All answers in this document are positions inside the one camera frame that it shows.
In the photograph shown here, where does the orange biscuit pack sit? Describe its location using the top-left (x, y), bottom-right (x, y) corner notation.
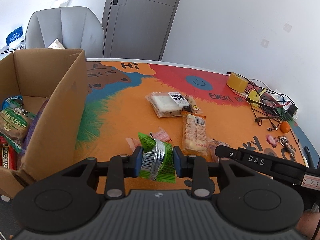
top-left (182, 111), bottom-right (207, 158)

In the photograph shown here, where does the green silver snack pack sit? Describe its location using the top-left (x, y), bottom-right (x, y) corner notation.
top-left (139, 140), bottom-right (176, 183)

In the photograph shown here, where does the red pink snack pack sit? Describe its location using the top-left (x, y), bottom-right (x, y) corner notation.
top-left (125, 127), bottom-right (171, 151)

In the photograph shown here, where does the small nut snack pack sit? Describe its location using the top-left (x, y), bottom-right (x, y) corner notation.
top-left (182, 95), bottom-right (201, 114)

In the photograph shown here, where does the white rice cake pack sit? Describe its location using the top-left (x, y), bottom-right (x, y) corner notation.
top-left (145, 92), bottom-right (190, 118)

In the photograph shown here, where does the purple long snack bag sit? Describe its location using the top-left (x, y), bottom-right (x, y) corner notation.
top-left (21, 99), bottom-right (49, 155)

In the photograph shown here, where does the green bread pack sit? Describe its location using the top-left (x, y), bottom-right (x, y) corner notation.
top-left (1, 105), bottom-right (35, 145)

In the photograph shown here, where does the blue snack pack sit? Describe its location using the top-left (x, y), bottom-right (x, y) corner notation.
top-left (1, 95), bottom-right (23, 110)

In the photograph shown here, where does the person's right hand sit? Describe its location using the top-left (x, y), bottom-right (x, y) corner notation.
top-left (296, 209), bottom-right (320, 239)

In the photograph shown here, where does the black peeler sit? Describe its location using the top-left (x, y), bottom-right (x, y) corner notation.
top-left (304, 146), bottom-right (315, 168)

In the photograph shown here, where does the bunch of keys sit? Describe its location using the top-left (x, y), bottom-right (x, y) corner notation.
top-left (277, 136), bottom-right (296, 161)

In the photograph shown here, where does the orange tangerine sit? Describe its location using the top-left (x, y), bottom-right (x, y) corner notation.
top-left (280, 121), bottom-right (291, 134)

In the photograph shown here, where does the colourful cat table mat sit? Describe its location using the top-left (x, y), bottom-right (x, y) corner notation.
top-left (75, 60), bottom-right (320, 196)

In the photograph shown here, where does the cardboard box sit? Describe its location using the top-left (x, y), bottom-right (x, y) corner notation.
top-left (1, 49), bottom-right (88, 198)

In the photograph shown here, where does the white power strip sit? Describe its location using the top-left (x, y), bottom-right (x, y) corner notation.
top-left (272, 89), bottom-right (298, 117)

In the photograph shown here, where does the yellow crumpled bag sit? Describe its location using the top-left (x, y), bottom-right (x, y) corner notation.
top-left (247, 88), bottom-right (266, 103)

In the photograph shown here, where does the yellow tape roll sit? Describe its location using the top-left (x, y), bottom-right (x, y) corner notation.
top-left (226, 72), bottom-right (248, 93)

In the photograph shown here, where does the grey door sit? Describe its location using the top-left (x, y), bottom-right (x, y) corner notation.
top-left (102, 0), bottom-right (180, 61)

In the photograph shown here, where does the dotted white cushion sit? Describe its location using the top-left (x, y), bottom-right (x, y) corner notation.
top-left (48, 38), bottom-right (65, 49)

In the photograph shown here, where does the grey armchair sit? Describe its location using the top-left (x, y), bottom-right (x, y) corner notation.
top-left (24, 7), bottom-right (105, 58)

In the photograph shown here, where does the blue plastic bag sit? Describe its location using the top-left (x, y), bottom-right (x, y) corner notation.
top-left (6, 26), bottom-right (23, 46)

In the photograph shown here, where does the white handled knife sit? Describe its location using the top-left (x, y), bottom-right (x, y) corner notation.
top-left (302, 150), bottom-right (309, 167)

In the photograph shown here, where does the pink flower keychain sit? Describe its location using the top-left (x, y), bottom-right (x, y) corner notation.
top-left (266, 134), bottom-right (278, 148)

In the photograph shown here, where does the black usb cable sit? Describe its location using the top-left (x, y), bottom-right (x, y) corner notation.
top-left (267, 114), bottom-right (283, 132)

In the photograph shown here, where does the black wire stand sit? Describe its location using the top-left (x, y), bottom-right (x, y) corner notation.
top-left (245, 81), bottom-right (296, 135)

